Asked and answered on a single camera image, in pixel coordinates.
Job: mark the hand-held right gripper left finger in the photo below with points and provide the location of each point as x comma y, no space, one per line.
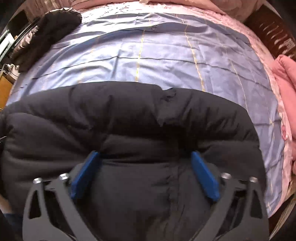
83,176

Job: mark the dark wooden headboard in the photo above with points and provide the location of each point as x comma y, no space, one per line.
270,34

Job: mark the pink folded quilt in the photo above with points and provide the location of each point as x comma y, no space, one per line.
286,83

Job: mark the black desk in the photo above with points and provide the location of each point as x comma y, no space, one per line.
13,39

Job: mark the black hooded puffer jacket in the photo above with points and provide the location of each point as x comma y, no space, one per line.
115,120

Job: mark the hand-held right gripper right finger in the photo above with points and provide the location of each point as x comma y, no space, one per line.
205,176

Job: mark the brown puffer jacket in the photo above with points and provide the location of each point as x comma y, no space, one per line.
46,34

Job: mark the blue checked sheet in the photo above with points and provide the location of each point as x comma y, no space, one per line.
161,51

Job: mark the yellow wooden cabinet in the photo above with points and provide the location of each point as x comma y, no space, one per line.
5,88

